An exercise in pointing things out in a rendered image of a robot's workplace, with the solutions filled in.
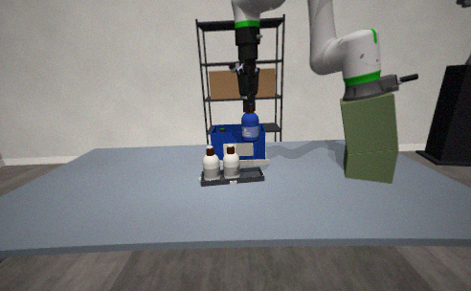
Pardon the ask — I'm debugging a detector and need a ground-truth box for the white bottle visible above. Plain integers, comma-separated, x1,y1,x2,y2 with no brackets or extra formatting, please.
203,145,220,181
223,145,240,179

